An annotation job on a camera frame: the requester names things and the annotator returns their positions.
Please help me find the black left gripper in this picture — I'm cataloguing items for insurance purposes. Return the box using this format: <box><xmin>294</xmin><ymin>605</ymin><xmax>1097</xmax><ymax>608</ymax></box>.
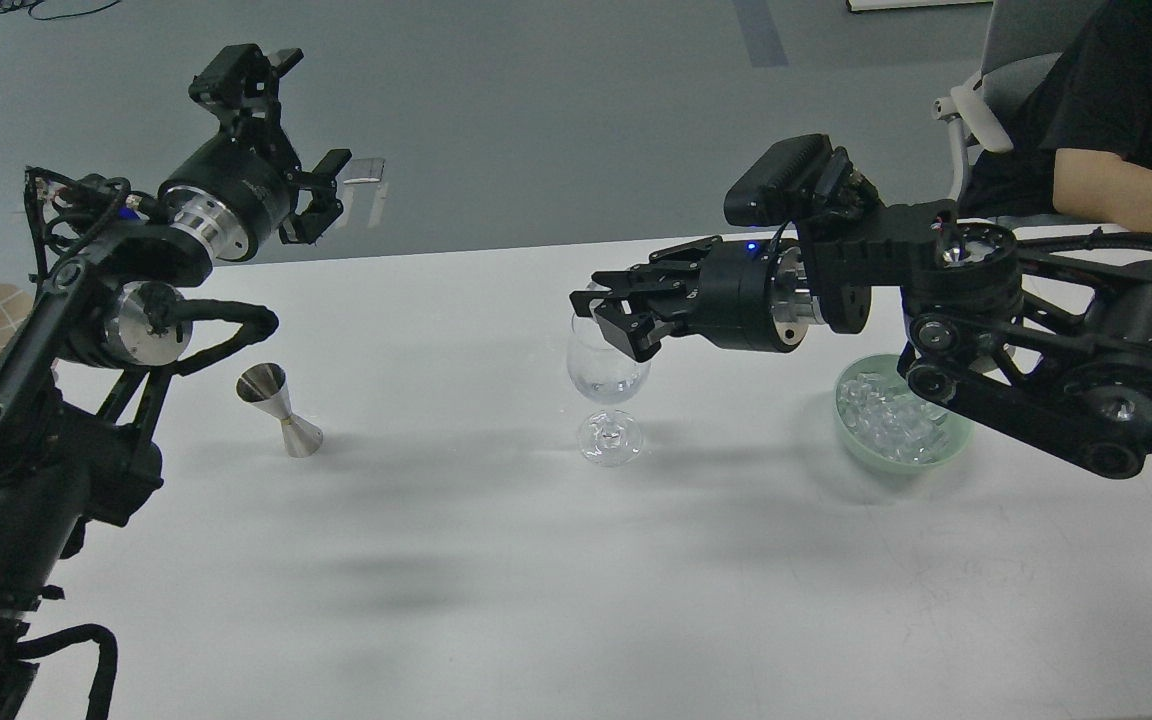
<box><xmin>157</xmin><ymin>44</ymin><xmax>353</xmax><ymax>263</ymax></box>

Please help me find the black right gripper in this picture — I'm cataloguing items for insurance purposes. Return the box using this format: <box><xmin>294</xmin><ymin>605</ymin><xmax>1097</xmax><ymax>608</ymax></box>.
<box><xmin>570</xmin><ymin>236</ymin><xmax>824</xmax><ymax>363</ymax></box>

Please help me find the steel cocktail jigger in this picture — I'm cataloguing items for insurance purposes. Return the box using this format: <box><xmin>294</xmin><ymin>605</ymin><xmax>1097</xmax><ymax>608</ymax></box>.
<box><xmin>236</xmin><ymin>363</ymin><xmax>324</xmax><ymax>457</ymax></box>

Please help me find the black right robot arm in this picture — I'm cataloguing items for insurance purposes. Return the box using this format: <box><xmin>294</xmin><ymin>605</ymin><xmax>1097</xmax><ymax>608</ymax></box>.
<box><xmin>570</xmin><ymin>135</ymin><xmax>1152</xmax><ymax>479</ymax></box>

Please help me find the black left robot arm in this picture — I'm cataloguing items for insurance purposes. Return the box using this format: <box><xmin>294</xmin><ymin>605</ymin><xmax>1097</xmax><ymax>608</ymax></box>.
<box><xmin>0</xmin><ymin>44</ymin><xmax>351</xmax><ymax>719</ymax></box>

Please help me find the clear wine glass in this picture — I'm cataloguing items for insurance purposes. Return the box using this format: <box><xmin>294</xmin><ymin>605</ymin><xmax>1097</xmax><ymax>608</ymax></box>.
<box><xmin>564</xmin><ymin>313</ymin><xmax>652</xmax><ymax>468</ymax></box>

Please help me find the green bowl of ice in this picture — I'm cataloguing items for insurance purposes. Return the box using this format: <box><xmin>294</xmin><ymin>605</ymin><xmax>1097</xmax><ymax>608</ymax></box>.
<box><xmin>832</xmin><ymin>354</ymin><xmax>975</xmax><ymax>475</ymax></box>

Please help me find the grey office chair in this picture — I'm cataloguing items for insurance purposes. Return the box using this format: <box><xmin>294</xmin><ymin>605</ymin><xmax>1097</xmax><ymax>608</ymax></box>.
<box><xmin>932</xmin><ymin>1</ymin><xmax>1102</xmax><ymax>229</ymax></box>

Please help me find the person in black shirt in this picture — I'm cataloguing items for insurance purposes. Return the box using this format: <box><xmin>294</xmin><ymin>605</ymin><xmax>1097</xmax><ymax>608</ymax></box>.
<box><xmin>960</xmin><ymin>1</ymin><xmax>1152</xmax><ymax>232</ymax></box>

